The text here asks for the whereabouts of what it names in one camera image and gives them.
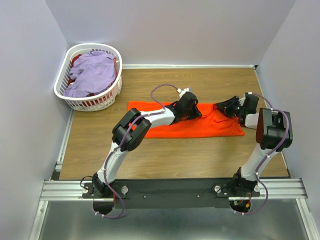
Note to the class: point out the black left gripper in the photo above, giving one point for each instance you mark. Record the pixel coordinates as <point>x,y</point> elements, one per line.
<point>196,113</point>

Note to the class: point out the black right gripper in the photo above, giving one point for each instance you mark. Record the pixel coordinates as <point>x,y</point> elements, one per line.
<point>225,106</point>

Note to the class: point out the orange t-shirt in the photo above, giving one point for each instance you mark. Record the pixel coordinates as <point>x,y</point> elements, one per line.
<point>211,124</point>

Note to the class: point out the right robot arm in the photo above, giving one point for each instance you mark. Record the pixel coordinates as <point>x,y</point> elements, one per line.
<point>273,134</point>

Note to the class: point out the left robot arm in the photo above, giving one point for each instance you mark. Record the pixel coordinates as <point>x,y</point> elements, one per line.
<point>132,129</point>

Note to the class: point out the white plastic laundry basket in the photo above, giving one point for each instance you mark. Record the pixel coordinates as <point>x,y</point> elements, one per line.
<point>95,102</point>

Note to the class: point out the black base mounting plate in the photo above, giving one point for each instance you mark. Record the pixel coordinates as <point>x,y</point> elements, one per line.
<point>170,194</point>

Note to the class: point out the lavender t-shirt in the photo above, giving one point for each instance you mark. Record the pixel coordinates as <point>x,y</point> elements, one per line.
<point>92,75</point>

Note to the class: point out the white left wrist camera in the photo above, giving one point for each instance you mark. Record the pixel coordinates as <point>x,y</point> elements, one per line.
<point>181,92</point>

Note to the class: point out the aluminium frame rail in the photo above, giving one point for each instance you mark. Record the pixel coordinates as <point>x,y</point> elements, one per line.
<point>280,212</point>

